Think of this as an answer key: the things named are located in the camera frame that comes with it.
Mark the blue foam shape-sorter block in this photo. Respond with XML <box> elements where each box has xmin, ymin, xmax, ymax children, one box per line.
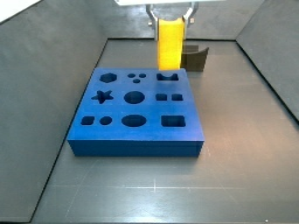
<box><xmin>66</xmin><ymin>67</ymin><xmax>204</xmax><ymax>157</ymax></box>

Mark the yellow arch object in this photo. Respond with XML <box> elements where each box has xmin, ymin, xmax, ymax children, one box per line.
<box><xmin>157</xmin><ymin>17</ymin><xmax>184</xmax><ymax>70</ymax></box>

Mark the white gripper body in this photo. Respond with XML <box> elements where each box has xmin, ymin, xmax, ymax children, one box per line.
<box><xmin>114</xmin><ymin>0</ymin><xmax>225</xmax><ymax>6</ymax></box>

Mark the dark grey curved fixture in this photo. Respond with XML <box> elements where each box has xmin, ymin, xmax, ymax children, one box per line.
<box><xmin>181</xmin><ymin>45</ymin><xmax>209</xmax><ymax>72</ymax></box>

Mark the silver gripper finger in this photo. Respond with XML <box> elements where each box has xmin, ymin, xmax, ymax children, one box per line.
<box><xmin>181</xmin><ymin>2</ymin><xmax>198</xmax><ymax>31</ymax></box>
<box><xmin>145</xmin><ymin>4</ymin><xmax>158</xmax><ymax>40</ymax></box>

